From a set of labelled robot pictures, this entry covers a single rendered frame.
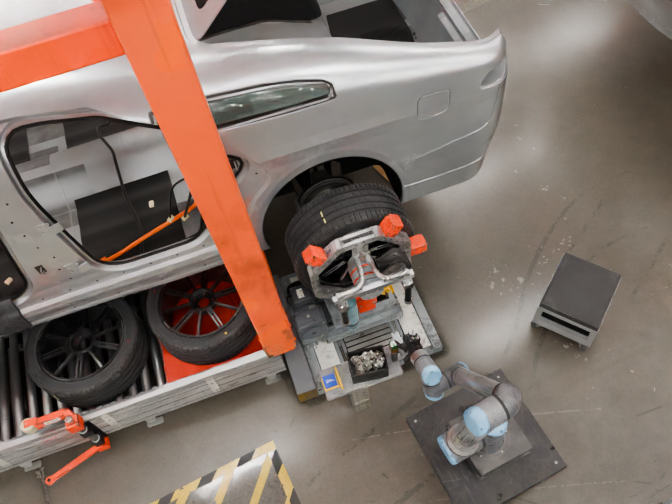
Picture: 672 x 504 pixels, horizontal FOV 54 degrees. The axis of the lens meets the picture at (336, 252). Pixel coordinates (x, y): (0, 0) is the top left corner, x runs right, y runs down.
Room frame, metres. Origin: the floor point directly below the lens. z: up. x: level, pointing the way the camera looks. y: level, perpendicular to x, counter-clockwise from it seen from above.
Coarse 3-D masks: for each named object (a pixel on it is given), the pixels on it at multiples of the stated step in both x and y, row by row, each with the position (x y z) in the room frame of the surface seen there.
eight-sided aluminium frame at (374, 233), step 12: (372, 228) 1.79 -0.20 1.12; (336, 240) 1.76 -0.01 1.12; (348, 240) 1.77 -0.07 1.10; (360, 240) 1.74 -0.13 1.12; (372, 240) 1.74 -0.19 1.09; (384, 240) 1.75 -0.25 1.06; (396, 240) 1.76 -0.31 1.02; (408, 240) 1.78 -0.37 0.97; (336, 252) 1.71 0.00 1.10; (408, 252) 1.78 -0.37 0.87; (324, 264) 1.70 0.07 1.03; (396, 264) 1.81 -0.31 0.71; (312, 276) 1.68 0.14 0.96; (324, 288) 1.74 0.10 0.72; (336, 288) 1.75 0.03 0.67; (348, 288) 1.77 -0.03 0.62
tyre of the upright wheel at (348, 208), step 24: (336, 192) 2.01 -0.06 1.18; (360, 192) 1.99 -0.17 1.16; (384, 192) 2.02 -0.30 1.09; (312, 216) 1.93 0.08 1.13; (336, 216) 1.87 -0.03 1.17; (360, 216) 1.84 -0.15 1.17; (384, 216) 1.85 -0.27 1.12; (288, 240) 1.92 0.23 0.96; (312, 240) 1.80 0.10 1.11; (312, 288) 1.77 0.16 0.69
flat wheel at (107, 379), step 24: (96, 312) 2.06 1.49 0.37; (120, 312) 1.95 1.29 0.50; (48, 336) 1.89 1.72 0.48; (72, 336) 1.86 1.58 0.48; (96, 336) 1.84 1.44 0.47; (144, 336) 1.83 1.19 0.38; (48, 360) 1.78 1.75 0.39; (96, 360) 1.68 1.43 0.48; (120, 360) 1.65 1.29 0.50; (144, 360) 1.71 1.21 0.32; (48, 384) 1.58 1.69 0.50; (72, 384) 1.56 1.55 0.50; (96, 384) 1.53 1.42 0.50; (120, 384) 1.56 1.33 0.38
